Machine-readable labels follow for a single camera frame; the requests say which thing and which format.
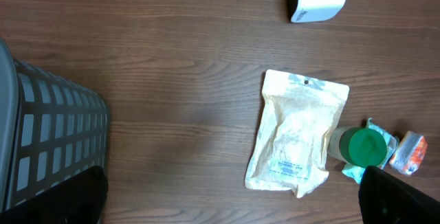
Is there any beige paper pouch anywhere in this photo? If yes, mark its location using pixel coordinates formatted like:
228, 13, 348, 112
245, 69, 350, 198

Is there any green lid jar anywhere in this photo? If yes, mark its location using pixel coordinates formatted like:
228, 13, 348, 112
327, 127, 386, 168

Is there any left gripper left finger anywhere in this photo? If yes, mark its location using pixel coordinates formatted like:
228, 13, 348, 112
1, 166, 109, 224

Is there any grey plastic mesh basket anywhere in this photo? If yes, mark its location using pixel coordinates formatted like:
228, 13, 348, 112
1, 42, 110, 211

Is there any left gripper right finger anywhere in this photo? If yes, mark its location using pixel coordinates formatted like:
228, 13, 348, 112
358, 166, 439, 224

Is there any teal tissue packet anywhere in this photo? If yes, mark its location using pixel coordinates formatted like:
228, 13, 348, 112
342, 117, 399, 184

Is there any orange snack packet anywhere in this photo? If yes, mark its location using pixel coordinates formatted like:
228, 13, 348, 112
389, 131, 428, 176

